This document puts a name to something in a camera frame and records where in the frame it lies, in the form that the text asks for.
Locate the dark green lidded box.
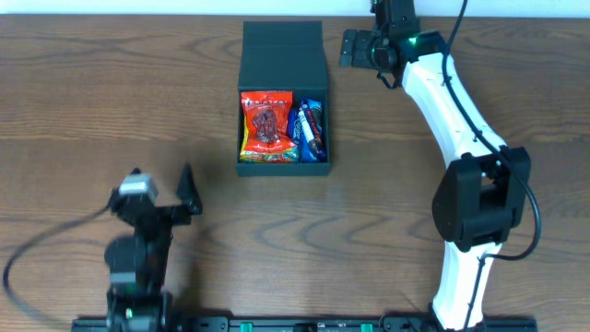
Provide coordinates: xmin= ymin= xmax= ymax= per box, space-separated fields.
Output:
xmin=237 ymin=21 xmax=331 ymax=152

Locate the blue Oreo cookie pack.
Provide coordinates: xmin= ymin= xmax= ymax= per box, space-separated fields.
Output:
xmin=298 ymin=99 xmax=327 ymax=162

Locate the purple Dairy Milk bar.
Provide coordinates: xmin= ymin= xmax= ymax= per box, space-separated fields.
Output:
xmin=299 ymin=104 xmax=325 ymax=160

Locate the red dried fruit bag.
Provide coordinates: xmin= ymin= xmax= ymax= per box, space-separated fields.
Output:
xmin=241 ymin=90 xmax=296 ymax=156

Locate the green Haribo candy bag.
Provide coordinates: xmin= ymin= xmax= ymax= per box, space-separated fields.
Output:
xmin=239 ymin=135 xmax=300 ymax=163

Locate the blue Eclipse mint box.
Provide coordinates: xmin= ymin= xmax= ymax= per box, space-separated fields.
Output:
xmin=287 ymin=108 xmax=301 ymax=145

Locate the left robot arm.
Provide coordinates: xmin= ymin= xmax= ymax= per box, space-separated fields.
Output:
xmin=104 ymin=164 xmax=203 ymax=331

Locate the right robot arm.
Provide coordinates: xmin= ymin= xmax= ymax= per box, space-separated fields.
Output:
xmin=339 ymin=20 xmax=537 ymax=331

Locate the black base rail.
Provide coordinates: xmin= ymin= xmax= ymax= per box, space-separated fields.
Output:
xmin=70 ymin=315 xmax=538 ymax=332

